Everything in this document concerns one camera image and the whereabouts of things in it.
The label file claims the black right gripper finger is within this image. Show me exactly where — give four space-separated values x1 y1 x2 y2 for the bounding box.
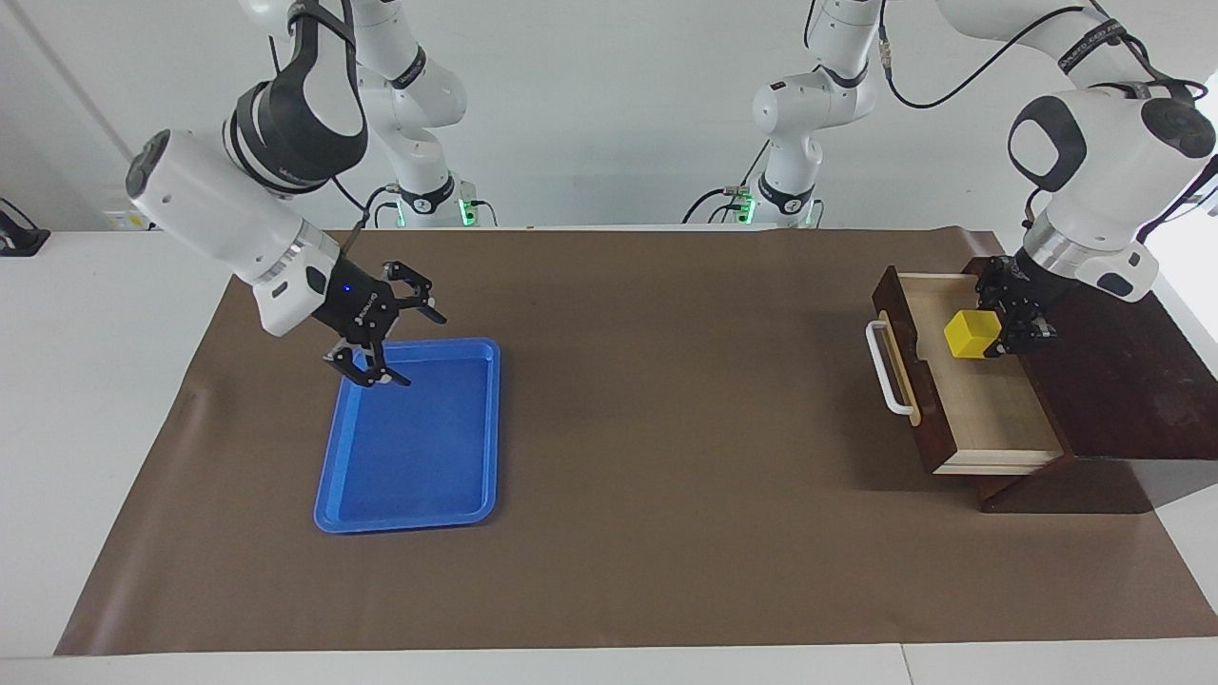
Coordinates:
324 342 412 389
383 262 448 326

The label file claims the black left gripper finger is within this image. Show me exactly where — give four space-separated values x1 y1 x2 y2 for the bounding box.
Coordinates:
985 314 1055 359
972 255 1008 310

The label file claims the yellow cube block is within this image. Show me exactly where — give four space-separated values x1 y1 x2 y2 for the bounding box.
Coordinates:
944 309 1003 361

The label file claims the dark wooden drawer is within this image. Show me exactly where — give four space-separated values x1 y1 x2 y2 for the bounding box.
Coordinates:
864 264 1076 475

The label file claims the white drawer handle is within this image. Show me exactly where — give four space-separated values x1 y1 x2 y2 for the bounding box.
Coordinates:
864 321 916 418

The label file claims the dark wooden drawer cabinet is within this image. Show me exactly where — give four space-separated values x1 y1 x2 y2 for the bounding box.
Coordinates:
961 255 1218 515

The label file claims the blue plastic tray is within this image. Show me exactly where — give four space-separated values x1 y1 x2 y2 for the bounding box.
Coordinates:
313 337 501 534

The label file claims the brown table mat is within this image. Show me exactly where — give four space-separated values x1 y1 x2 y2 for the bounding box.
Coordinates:
54 228 1218 656

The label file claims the black table clamp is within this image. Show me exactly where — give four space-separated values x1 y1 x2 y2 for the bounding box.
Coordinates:
0 197 50 258

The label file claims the black base cable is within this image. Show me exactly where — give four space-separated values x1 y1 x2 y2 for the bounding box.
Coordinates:
362 184 401 229
682 186 757 226

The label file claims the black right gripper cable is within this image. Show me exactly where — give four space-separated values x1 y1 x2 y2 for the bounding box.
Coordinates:
331 176 374 256

